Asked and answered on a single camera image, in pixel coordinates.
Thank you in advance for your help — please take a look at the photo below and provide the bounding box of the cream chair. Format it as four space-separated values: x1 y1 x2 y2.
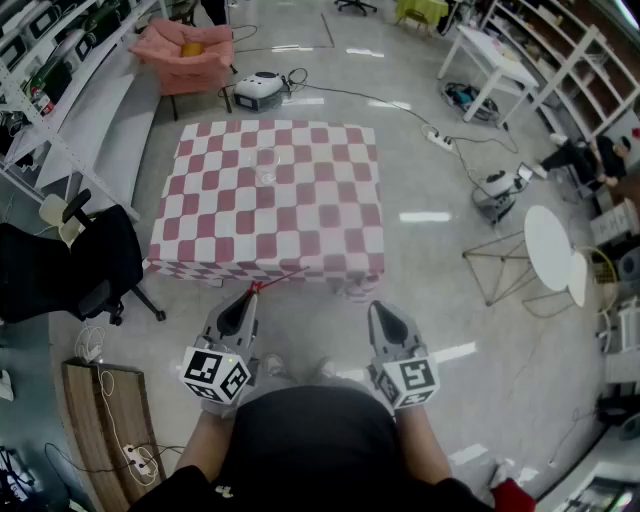
38 193 86 247

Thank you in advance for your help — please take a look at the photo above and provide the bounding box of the person's left forearm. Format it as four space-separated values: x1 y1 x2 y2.
173 407 237 482

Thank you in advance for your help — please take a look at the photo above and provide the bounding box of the white charger with cable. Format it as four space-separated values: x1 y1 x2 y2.
74 324 107 364

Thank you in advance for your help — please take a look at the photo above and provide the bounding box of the wooden board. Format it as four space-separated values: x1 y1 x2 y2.
60 360 169 512

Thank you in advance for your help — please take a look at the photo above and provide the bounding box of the white power strip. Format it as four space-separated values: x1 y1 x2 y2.
420 123 456 152
122 442 160 486

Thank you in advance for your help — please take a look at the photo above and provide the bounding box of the pile of tools and cables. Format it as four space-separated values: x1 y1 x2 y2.
442 80 501 121

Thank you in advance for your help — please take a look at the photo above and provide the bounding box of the white round table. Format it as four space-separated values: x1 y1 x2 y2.
523 204 589 309

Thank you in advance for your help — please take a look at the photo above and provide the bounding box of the red cloth object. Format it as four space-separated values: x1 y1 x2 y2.
489 477 537 512

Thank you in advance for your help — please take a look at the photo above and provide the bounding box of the white metal shelving rack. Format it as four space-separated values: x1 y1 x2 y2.
0 0 169 224

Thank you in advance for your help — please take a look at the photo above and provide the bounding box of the yellow-green cloth table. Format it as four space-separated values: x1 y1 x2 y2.
393 0 450 37

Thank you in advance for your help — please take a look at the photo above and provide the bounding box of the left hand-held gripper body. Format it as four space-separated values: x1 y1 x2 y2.
179 308 261 419

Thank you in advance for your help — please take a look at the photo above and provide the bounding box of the white rectangular table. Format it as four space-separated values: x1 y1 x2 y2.
437 24 541 124

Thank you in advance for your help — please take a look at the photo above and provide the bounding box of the black office chair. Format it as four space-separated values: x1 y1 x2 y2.
0 188 167 327

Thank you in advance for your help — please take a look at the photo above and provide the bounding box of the red star stick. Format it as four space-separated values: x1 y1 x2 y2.
248 266 311 296

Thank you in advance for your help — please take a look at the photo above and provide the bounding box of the white wooden shelving unit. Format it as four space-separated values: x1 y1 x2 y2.
479 0 640 146

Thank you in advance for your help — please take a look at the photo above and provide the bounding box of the clear glass cup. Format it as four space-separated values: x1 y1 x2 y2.
248 146 282 186

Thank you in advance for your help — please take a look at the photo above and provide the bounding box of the pink armchair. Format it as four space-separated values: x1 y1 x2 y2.
128 18 236 122

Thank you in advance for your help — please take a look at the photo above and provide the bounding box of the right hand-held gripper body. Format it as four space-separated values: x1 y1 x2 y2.
368 329 441 417

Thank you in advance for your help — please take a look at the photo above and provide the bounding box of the black office chair base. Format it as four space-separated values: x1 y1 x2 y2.
333 0 379 15

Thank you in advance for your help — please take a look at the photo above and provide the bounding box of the red white checkered tablecloth table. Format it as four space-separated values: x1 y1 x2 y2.
143 119 386 304

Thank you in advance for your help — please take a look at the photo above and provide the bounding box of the black floor cable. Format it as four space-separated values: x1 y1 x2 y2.
287 67 521 189

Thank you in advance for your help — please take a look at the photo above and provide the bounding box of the person's right forearm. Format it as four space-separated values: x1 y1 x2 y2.
394 402 452 486

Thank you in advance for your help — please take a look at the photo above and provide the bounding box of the white domed appliance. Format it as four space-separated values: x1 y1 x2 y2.
232 71 292 112

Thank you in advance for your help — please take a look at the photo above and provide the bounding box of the grey floor appliance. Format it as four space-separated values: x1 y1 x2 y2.
471 162 535 226

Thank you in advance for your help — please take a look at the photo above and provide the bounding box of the gold wire frame stand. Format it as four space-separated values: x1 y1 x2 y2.
462 230 576 319

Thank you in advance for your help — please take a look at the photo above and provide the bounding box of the person's black shirt torso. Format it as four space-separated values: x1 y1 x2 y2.
128 383 501 512

